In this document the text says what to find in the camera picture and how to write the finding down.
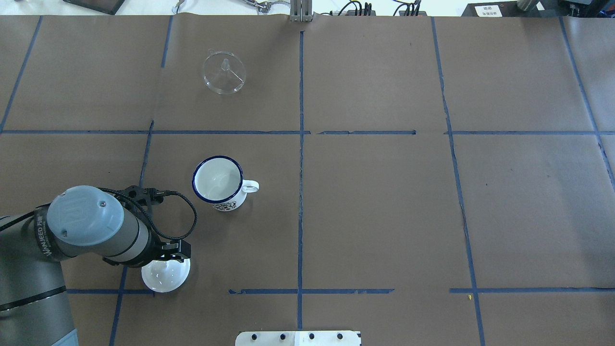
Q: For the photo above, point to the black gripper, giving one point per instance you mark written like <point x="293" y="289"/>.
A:
<point x="174" y="250"/>

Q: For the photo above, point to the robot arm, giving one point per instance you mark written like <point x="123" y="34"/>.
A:
<point x="114" y="224"/>

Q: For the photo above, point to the white ceramic lid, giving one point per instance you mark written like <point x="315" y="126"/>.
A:
<point x="165" y="276"/>

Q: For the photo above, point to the white enamel mug blue rim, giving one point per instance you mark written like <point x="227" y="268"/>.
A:
<point x="219" y="181"/>

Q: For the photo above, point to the dark framed tray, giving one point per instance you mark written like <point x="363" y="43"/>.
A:
<point x="109" y="7"/>

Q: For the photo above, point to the black power strip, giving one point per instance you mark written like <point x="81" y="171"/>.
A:
<point x="351" y="12"/>

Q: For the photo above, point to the black box with label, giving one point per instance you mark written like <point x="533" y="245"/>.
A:
<point x="490" y="9"/>

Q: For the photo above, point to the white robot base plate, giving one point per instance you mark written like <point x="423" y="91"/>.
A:
<point x="299" y="338"/>

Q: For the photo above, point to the aluminium frame post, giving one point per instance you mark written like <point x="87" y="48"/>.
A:
<point x="301" y="11"/>

